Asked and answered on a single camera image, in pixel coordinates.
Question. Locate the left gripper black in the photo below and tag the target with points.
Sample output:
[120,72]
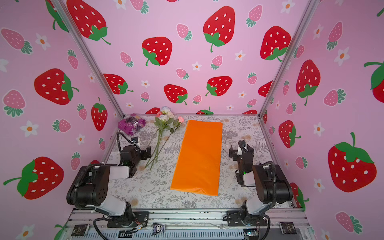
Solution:
[144,152]

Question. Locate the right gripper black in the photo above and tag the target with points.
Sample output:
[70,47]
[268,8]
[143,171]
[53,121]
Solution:
[243,153]

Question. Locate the orange wrapping paper sheet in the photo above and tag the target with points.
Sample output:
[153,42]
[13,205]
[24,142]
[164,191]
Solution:
[198,167]

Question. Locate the fake pale rose stem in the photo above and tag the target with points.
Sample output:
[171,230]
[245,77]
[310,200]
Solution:
[164,114]

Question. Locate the fake cream rose stem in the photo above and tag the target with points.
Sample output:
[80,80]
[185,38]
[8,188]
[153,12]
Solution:
[168,120]

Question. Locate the fake pink rose stem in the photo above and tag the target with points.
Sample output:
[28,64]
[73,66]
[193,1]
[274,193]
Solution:
[173,125]

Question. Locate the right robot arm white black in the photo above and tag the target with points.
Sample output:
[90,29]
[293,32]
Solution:
[272,187]

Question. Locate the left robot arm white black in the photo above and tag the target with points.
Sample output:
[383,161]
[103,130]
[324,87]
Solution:
[89,190]

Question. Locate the white ribbon strip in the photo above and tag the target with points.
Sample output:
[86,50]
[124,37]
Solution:
[231,178]

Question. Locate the purple plastic snack bag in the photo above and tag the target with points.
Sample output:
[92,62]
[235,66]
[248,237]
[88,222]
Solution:
[131,125]

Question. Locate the small purple figure charm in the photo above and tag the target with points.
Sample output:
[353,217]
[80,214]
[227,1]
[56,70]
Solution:
[158,228]

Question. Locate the right black label plate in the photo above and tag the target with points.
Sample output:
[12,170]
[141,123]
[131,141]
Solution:
[288,228]

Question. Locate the black label plate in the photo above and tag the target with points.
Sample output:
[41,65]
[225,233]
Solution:
[80,230]
[288,228]

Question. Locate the left black label plate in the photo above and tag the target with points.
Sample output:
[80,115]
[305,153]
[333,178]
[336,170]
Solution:
[80,230]

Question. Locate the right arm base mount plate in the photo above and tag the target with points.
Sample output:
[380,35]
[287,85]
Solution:
[239,219]

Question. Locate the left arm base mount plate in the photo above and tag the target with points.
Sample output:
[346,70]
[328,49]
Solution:
[130,220]

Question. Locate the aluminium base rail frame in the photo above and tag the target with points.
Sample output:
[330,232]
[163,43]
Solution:
[191,224]

